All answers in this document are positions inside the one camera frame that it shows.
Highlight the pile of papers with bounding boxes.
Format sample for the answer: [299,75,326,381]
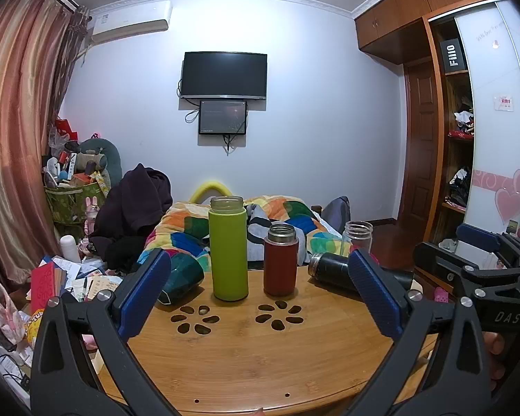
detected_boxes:
[38,255,127,305]

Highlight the white sliding door with hearts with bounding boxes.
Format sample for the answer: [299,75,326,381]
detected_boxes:
[454,0,520,271]

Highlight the wall-mounted black television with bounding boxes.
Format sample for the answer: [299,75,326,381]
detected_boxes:
[179,51,268,101]

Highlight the pink bunny doll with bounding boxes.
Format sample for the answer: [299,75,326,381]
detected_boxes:
[84,197,101,235]

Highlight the tall green cup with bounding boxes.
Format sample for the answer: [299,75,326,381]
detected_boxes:
[208,196,249,301]

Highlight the yellow foam hoop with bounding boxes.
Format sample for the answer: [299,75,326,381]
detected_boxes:
[189,181,233,205]

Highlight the dark green faceted cup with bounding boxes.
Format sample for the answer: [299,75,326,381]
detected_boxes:
[158,252,206,306]

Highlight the brown wooden wardrobe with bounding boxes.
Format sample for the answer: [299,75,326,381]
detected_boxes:
[353,0,510,243]

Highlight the red book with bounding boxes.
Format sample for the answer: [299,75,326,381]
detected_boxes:
[28,264,57,315]

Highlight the green fabric storage bag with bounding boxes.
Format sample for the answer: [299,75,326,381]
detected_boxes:
[43,179,110,227]

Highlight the colourful patchwork blanket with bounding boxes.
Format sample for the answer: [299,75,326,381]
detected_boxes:
[138,195,353,275]

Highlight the striped pink curtain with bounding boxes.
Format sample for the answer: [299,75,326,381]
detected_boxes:
[0,0,93,297]

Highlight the dark purple clothes pile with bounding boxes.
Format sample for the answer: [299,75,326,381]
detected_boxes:
[88,163,174,276]

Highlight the grey-green plush dinosaur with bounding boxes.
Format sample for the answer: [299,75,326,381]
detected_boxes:
[75,138,123,185]

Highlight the black thermos cup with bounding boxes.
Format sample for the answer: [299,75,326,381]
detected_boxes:
[307,251,415,294]

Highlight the grey backpack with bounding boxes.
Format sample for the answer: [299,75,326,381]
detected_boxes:
[320,196,352,235]

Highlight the round wooden table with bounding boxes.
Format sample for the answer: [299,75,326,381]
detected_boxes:
[86,264,443,416]

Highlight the brown wooden door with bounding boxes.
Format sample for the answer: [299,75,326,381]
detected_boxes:
[400,58,445,227]

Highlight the small black wall monitor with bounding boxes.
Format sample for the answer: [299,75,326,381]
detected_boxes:
[198,99,249,136]

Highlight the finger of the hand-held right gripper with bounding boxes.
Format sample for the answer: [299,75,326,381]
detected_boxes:
[456,224,520,266]
[413,241,500,289]

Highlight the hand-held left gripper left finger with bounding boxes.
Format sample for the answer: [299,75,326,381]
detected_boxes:
[29,248,179,416]

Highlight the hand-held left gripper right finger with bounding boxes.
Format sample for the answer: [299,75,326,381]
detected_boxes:
[341,249,492,416]

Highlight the clear glass cup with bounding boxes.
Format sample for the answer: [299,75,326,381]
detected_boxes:
[342,220,374,255]

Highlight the white plastic bottle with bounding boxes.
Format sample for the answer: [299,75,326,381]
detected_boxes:
[60,235,83,265]

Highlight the red thermos cup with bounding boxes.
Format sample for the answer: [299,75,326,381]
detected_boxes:
[263,221,299,298]

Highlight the white air conditioner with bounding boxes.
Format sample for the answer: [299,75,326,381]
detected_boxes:
[87,0,173,45]

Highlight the red paper bag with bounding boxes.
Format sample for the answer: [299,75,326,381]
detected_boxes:
[54,119,79,140]

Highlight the dark clothes on wardrobe shelf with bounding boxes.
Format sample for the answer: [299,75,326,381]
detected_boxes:
[447,166,473,207]

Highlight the black cardboard box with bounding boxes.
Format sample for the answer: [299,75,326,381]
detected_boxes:
[439,37,469,75]

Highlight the person's right hand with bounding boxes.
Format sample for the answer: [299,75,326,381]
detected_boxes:
[484,331,509,395]

